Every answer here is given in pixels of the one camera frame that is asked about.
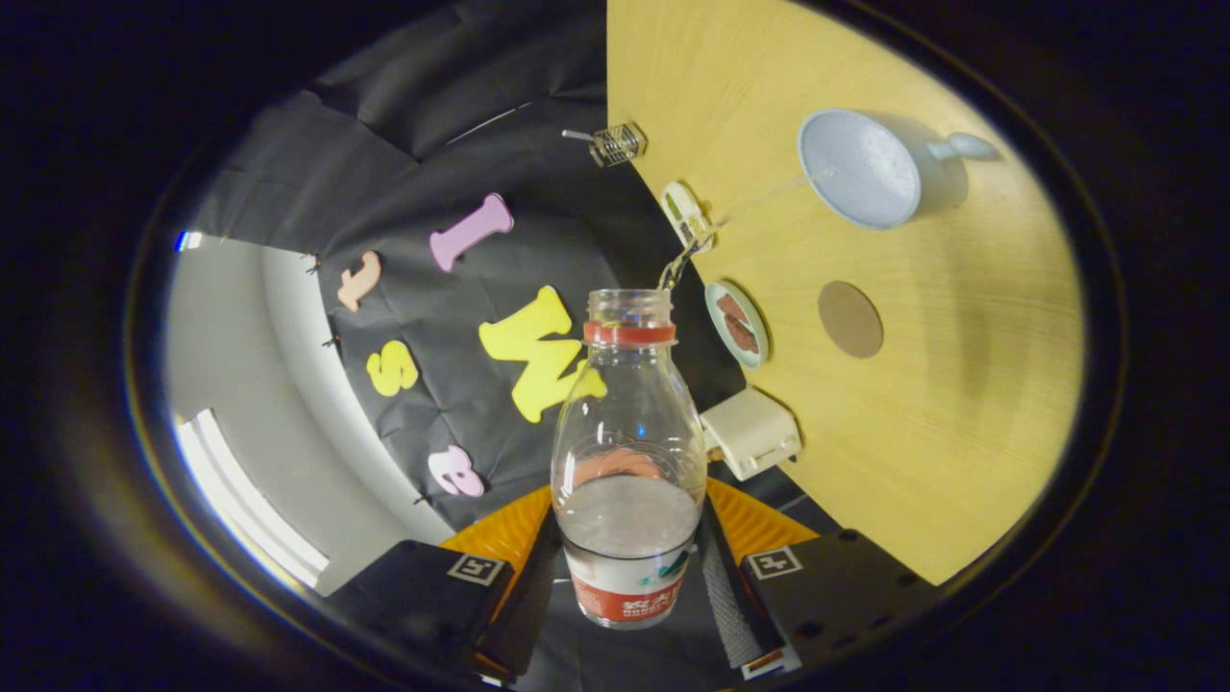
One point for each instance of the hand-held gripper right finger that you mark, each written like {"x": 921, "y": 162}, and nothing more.
{"x": 730, "y": 605}

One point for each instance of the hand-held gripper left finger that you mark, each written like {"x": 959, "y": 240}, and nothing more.
{"x": 527, "y": 605}

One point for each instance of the clear plastic juice bottle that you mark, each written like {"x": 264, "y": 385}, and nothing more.
{"x": 629, "y": 432}

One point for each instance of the brown round coaster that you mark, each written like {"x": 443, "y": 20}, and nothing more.
{"x": 850, "y": 320}

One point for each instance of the white cup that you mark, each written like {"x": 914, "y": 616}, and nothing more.
{"x": 860, "y": 168}

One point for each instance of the white toaster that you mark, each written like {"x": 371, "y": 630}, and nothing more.
{"x": 751, "y": 432}

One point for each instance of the pale green plate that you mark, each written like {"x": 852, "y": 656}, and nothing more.
{"x": 756, "y": 351}

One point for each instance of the brown meat piece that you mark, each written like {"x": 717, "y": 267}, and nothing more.
{"x": 742, "y": 334}
{"x": 733, "y": 308}

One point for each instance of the wooden table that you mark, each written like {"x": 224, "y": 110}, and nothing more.
{"x": 942, "y": 404}

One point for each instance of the large ceiling light panel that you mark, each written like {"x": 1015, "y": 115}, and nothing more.
{"x": 250, "y": 509}

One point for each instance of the white divided grain dish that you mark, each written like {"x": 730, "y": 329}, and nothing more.
{"x": 684, "y": 213}

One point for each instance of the small ceiling light panel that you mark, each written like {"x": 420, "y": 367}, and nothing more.
{"x": 189, "y": 240}

